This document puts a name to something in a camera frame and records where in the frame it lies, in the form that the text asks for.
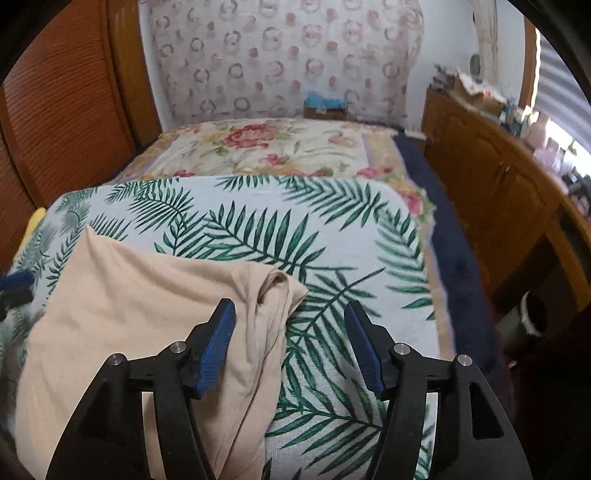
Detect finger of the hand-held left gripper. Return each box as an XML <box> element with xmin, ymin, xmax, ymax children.
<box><xmin>0</xmin><ymin>290</ymin><xmax>34</xmax><ymax>309</ymax></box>
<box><xmin>0</xmin><ymin>271</ymin><xmax>36</xmax><ymax>291</ymax></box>

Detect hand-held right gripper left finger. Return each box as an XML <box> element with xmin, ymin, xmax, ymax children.
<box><xmin>46</xmin><ymin>298</ymin><xmax>237</xmax><ymax>480</ymax></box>

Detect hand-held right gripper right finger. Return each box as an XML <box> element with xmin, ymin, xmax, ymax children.
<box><xmin>344</xmin><ymin>301</ymin><xmax>529</xmax><ymax>480</ymax></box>

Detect beige t-shirt with yellow print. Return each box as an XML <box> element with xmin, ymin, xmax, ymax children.
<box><xmin>14</xmin><ymin>225</ymin><xmax>309</xmax><ymax>480</ymax></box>

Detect yellow cloth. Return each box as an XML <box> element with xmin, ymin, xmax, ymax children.
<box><xmin>17</xmin><ymin>207</ymin><xmax>48</xmax><ymax>252</ymax></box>

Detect navy blue bed sheet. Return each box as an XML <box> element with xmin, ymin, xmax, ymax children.
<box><xmin>394</xmin><ymin>133</ymin><xmax>514</xmax><ymax>418</ymax></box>

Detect palm leaf print blanket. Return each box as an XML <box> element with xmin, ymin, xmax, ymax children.
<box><xmin>9</xmin><ymin>175</ymin><xmax>445</xmax><ymax>480</ymax></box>

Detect white trash bin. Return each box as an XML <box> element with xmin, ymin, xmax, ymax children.
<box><xmin>518</xmin><ymin>290</ymin><xmax>551</xmax><ymax>339</ymax></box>

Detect wooden louvered wardrobe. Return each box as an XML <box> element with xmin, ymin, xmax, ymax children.
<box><xmin>0</xmin><ymin>0</ymin><xmax>163</xmax><ymax>269</ymax></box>

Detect floral bed cover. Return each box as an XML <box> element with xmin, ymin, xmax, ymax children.
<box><xmin>113</xmin><ymin>117</ymin><xmax>457</xmax><ymax>354</ymax></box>

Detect wooden dresser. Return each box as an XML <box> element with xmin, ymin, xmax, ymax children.
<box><xmin>419</xmin><ymin>87</ymin><xmax>591</xmax><ymax>308</ymax></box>

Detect blue tissue box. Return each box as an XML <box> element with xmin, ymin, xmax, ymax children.
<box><xmin>303</xmin><ymin>89</ymin><xmax>348</xmax><ymax>122</ymax></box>

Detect pink soft item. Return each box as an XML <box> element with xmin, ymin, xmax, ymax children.
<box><xmin>525</xmin><ymin>114</ymin><xmax>570</xmax><ymax>163</ymax></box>

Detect clutter on dresser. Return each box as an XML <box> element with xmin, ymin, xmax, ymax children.
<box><xmin>429</xmin><ymin>54</ymin><xmax>591</xmax><ymax>206</ymax></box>

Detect window blinds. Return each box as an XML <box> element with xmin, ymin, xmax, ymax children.
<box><xmin>537</xmin><ymin>31</ymin><xmax>591</xmax><ymax>141</ymax></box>

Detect cream lace curtain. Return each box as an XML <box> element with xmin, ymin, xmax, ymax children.
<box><xmin>475</xmin><ymin>0</ymin><xmax>500</xmax><ymax>75</ymax></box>

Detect ring patterned headboard cloth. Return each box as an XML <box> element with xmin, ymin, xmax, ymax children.
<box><xmin>147</xmin><ymin>0</ymin><xmax>426</xmax><ymax>128</ymax></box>

